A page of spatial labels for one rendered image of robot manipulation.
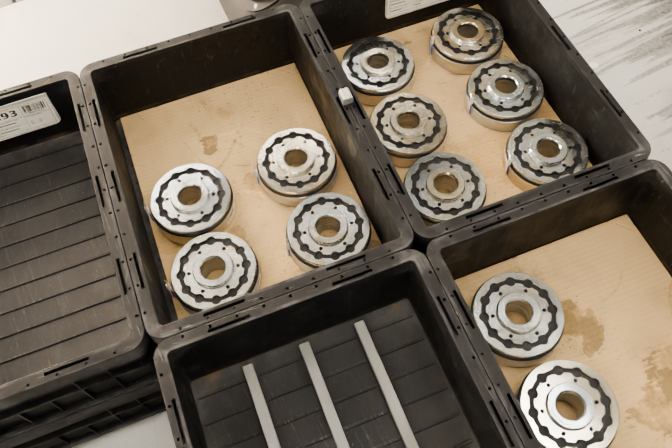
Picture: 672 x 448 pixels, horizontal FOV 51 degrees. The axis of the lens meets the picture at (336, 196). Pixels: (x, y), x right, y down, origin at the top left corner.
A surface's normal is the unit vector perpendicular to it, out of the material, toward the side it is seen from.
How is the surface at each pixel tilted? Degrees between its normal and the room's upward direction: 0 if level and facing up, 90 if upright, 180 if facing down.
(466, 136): 0
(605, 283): 0
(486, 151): 0
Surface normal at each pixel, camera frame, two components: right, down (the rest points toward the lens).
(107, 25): -0.04, -0.51
